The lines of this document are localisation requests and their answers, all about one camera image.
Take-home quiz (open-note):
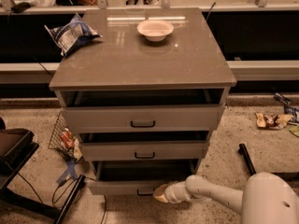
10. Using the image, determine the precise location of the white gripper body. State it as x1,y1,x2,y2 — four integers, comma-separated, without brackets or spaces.
164,181,191,203

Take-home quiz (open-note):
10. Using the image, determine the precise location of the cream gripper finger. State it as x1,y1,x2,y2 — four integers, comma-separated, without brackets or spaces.
153,184,169,203

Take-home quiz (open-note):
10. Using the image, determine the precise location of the grey bottom drawer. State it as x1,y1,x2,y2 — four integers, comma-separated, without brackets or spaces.
88,159,200,196

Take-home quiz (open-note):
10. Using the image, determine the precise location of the grey drawer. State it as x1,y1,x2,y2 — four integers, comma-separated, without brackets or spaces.
79,141,209,161
88,159,200,196
62,105,224,133

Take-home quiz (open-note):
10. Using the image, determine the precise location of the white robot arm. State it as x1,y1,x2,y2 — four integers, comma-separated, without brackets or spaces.
153,173,299,224

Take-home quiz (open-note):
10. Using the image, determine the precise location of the grey middle drawer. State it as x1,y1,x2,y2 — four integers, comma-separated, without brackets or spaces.
79,141,209,161

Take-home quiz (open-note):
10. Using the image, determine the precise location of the grey top drawer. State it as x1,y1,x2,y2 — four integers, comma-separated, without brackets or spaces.
62,105,224,133

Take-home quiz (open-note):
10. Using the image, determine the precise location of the grey drawer cabinet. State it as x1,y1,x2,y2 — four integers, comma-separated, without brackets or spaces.
49,7,237,176

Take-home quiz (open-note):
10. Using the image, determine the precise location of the black bar left floor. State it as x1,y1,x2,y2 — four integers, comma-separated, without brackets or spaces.
53,175,85,224

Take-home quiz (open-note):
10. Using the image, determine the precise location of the black bar floor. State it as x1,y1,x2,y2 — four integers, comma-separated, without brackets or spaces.
53,175,85,224
238,143,299,181

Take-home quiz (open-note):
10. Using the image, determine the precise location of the black bar right floor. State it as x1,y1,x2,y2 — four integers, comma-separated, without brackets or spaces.
238,143,299,181

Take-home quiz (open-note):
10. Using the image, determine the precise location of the blue tape on floor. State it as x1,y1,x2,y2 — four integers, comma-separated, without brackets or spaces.
57,161,78,184

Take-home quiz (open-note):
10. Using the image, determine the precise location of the red soda can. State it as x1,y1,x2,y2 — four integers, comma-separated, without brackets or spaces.
60,130,74,148

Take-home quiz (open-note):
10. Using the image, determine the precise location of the brown snack wrapper floor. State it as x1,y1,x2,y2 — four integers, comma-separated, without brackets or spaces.
255,113,293,130

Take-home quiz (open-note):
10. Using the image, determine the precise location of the green packet floor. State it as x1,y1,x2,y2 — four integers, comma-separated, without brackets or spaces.
290,126,299,137

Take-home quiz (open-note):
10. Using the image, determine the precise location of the dark snack packet floor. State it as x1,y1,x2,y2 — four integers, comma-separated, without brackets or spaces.
274,93,292,105

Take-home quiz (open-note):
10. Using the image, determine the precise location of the blue snack bag floor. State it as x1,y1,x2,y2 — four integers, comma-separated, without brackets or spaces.
284,105,299,123

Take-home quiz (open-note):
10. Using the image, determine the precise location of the black chair left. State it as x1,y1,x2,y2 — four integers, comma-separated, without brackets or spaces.
0,118,60,219

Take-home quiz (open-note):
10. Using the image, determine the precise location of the white bowl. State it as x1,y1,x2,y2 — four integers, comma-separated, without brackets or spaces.
137,20,174,42

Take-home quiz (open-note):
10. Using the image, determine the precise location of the blue white chip bag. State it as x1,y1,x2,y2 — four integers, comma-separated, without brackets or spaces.
45,13,101,57

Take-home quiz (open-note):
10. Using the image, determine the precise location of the black cable on floor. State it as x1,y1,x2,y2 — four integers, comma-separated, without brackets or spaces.
6,161,108,224

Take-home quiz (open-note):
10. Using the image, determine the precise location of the wire mesh basket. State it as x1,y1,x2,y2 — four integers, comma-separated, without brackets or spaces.
49,114,82,162

